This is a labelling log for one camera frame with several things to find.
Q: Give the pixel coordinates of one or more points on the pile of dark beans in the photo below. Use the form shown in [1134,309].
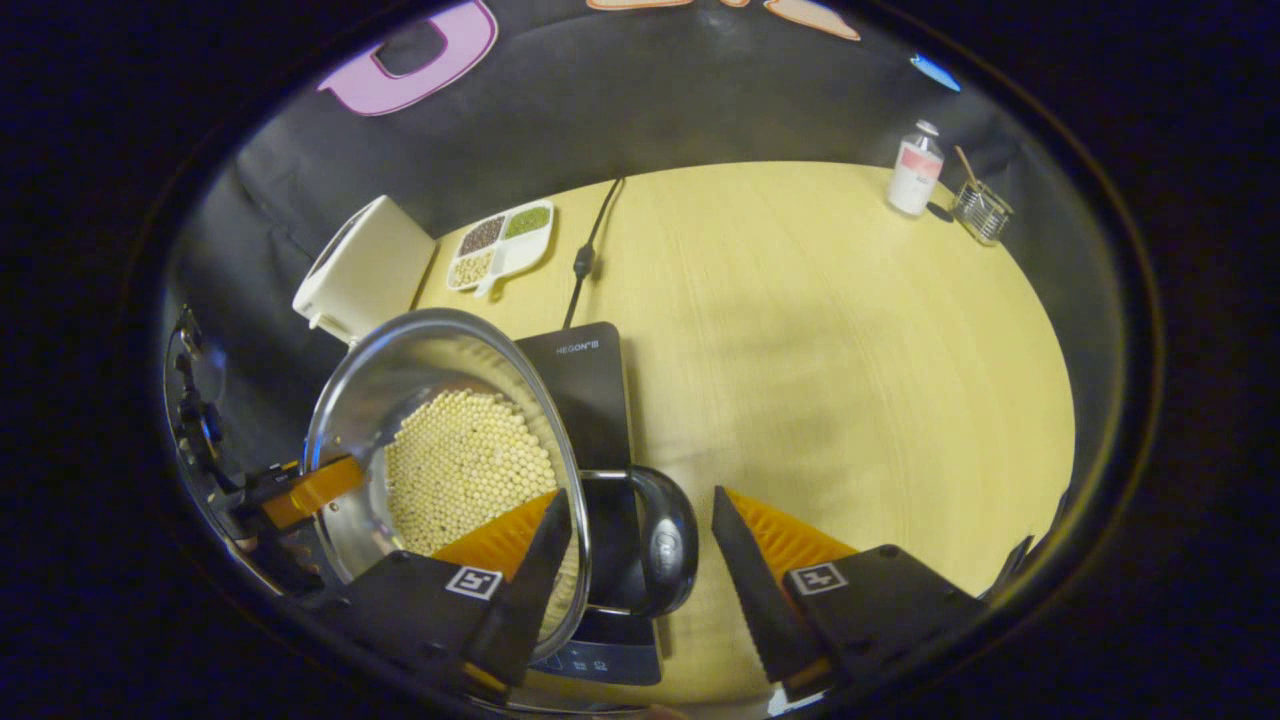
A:
[482,235]

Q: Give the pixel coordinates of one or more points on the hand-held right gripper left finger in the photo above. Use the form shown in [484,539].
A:
[525,610]

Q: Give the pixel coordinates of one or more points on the small pile of pale beans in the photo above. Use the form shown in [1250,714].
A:
[471,269]

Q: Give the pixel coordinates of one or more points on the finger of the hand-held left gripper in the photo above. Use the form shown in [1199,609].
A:
[315,490]

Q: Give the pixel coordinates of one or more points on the black induction cooktop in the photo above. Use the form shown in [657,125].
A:
[590,400]

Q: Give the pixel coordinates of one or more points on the pile of green beans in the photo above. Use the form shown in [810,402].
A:
[527,221]

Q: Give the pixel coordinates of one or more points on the small white appliance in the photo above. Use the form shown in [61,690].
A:
[365,270]

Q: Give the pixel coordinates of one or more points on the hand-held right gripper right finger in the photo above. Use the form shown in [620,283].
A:
[755,600]

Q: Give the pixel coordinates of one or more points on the wooden stick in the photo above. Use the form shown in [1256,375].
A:
[967,168]

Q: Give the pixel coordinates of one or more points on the stainless steel pot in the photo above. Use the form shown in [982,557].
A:
[360,410]

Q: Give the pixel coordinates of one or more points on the white divided dish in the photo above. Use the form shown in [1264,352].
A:
[525,255]

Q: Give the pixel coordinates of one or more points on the small black disc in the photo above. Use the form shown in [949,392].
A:
[941,212]

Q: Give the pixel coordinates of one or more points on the clear bottle with pink label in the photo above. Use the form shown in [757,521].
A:
[913,175]

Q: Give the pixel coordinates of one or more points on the pile of soybeans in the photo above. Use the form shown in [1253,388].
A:
[465,470]

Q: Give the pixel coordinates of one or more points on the black metal frame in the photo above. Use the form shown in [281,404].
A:
[1010,565]

